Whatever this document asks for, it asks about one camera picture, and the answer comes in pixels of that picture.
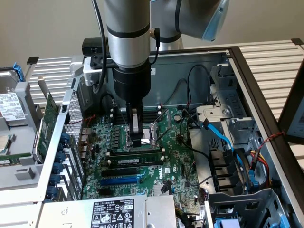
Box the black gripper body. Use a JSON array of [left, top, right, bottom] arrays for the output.
[[112, 65, 153, 106]]

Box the green RAM stick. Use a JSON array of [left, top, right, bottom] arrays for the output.
[[106, 152, 165, 167], [0, 153, 33, 167]]

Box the thin metal locking lever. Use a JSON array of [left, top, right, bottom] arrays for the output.
[[117, 106, 127, 125], [125, 133, 153, 146]]

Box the CPU socket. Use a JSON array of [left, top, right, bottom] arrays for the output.
[[123, 123, 160, 151]]

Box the open PC case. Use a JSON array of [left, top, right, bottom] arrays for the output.
[[35, 46, 304, 228]]

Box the long black expansion slot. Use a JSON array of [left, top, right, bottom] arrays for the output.
[[101, 167, 138, 178]]

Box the metal socket cover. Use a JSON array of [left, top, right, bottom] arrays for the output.
[[153, 108, 173, 145]]

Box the green Dell motherboard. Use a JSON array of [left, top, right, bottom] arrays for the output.
[[82, 108, 207, 207]]

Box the blue expansion slot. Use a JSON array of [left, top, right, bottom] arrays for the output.
[[99, 177, 140, 187]]

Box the silver rear port block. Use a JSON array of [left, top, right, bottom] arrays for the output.
[[79, 127, 93, 160]]

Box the small silver heatsink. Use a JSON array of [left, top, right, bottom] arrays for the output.
[[152, 184, 167, 197]]

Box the black box device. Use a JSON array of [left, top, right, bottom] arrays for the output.
[[82, 37, 108, 57]]

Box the white plastic connector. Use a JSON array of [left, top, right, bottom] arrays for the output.
[[209, 85, 219, 105]]

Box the green graphics card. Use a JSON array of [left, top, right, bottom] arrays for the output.
[[32, 75, 61, 164]]

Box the silver power supply unit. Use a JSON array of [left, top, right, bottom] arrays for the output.
[[42, 194, 178, 228]]

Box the silver disk bay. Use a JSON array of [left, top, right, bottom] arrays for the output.
[[196, 63, 261, 149]]

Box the grey parts rack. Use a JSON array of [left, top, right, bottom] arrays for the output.
[[0, 80, 47, 190]]

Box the grey drive cage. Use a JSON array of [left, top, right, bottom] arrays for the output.
[[204, 187, 294, 228]]

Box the silver hard disk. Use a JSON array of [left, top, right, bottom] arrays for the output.
[[0, 68, 30, 128]]

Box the blue plastic block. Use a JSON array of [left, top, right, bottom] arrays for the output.
[[214, 218, 241, 228]]

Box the blue drive connector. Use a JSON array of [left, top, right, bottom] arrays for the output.
[[249, 170, 259, 190]]

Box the silver CPU chip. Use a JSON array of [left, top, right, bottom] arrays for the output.
[[0, 133, 18, 155]]

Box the black framed panel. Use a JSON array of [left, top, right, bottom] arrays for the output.
[[277, 64, 304, 146]]

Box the blue cage clip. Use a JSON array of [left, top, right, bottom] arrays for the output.
[[276, 212, 290, 228]]

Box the short black looped wire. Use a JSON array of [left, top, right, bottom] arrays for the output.
[[99, 93, 119, 111]]

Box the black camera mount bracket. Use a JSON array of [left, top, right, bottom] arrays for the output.
[[91, 53, 117, 70]]

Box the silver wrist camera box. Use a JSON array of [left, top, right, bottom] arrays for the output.
[[82, 57, 107, 86]]

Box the black camera cable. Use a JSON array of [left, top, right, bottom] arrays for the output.
[[92, 0, 109, 95]]

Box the thin black wire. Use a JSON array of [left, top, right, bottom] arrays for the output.
[[165, 78, 189, 106], [187, 64, 211, 106]]

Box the short red-black wire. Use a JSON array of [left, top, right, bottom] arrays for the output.
[[82, 114, 98, 128]]

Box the black wrist connector cable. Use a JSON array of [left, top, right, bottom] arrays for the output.
[[148, 27, 161, 65]]

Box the black angled cable connector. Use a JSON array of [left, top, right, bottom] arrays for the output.
[[161, 180, 172, 194]]

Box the thick black wire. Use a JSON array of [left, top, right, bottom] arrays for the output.
[[179, 108, 211, 159]]

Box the light blue flat wire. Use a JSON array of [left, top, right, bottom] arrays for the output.
[[200, 118, 239, 157]]

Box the blue disk bracket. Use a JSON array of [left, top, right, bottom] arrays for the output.
[[13, 61, 26, 83]]

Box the red yellow wire bundle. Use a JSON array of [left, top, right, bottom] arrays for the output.
[[244, 149, 273, 188]]

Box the long red-black twisted wire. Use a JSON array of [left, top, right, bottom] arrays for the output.
[[258, 131, 285, 155]]

